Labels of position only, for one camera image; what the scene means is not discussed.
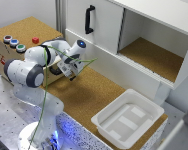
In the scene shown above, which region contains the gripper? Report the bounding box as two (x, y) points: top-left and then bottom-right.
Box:
(57, 57), (85, 80)

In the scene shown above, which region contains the wooden drawer box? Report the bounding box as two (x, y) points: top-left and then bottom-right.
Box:
(0, 16), (66, 86)

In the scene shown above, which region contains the green button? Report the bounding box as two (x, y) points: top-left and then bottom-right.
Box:
(15, 43), (27, 54)

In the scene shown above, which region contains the white sliding door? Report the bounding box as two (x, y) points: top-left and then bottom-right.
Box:
(66, 0), (125, 56)

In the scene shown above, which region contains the blue button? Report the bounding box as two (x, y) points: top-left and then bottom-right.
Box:
(9, 38), (20, 48)

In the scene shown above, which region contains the red button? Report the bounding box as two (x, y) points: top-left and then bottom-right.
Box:
(2, 34), (13, 44)

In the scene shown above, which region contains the white plastic box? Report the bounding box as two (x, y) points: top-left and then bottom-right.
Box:
(90, 88), (166, 150)

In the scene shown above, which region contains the white cabinet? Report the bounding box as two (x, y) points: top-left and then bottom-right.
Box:
(55, 0), (188, 108)

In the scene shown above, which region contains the black drawer handle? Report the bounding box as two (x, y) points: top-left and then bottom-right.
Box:
(48, 65), (64, 77)

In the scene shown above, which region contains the green cable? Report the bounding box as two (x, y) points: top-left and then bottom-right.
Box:
(27, 44), (99, 150)

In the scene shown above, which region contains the black door handle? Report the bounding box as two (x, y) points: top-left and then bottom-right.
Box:
(84, 4), (96, 35)

